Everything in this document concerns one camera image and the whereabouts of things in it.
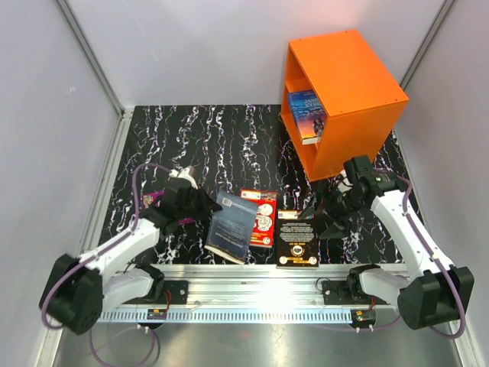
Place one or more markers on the dark blue book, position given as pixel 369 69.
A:
pixel 230 229

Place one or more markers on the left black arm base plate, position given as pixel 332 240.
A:
pixel 176 292

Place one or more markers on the white slotted cable duct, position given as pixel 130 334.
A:
pixel 203 315

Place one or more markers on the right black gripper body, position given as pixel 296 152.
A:
pixel 344 204

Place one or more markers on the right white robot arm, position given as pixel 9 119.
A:
pixel 435 291

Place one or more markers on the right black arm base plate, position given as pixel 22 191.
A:
pixel 337 293

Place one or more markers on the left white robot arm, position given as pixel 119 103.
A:
pixel 79 289

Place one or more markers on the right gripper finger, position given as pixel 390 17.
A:
pixel 336 228
pixel 316 201

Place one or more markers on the purple treehouse book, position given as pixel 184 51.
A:
pixel 151 198

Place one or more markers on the orange two-shelf cabinet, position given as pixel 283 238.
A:
pixel 361 99

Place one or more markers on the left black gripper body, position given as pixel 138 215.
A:
pixel 198 206

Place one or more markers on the black book gold text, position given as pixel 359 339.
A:
pixel 296 242

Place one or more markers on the blue sunset Jane Eyre book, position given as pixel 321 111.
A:
pixel 308 114

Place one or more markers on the red comic book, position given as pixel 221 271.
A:
pixel 263 232

